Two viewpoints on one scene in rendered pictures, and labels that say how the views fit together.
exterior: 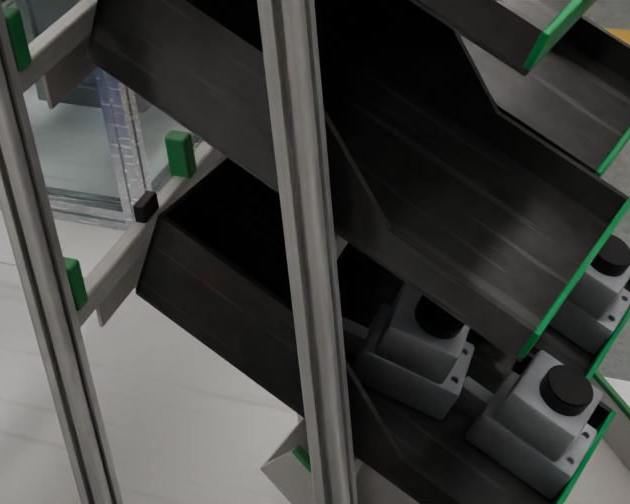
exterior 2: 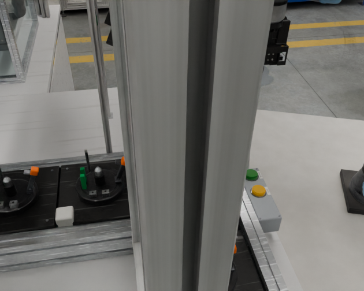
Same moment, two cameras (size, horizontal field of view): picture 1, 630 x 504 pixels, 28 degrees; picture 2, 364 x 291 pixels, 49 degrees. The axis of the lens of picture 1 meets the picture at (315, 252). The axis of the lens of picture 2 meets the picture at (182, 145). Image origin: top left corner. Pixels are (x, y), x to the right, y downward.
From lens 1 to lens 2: 69 cm
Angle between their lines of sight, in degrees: 29
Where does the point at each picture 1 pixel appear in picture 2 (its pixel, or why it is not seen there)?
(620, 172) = (107, 71)
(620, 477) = not seen: hidden behind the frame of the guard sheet
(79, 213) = (1, 81)
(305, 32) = not seen: outside the picture
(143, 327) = (40, 100)
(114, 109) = (11, 46)
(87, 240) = (7, 87)
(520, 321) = not seen: hidden behind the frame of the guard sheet
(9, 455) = (25, 133)
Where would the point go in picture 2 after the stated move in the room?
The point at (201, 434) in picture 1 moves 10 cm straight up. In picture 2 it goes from (74, 116) to (70, 95)
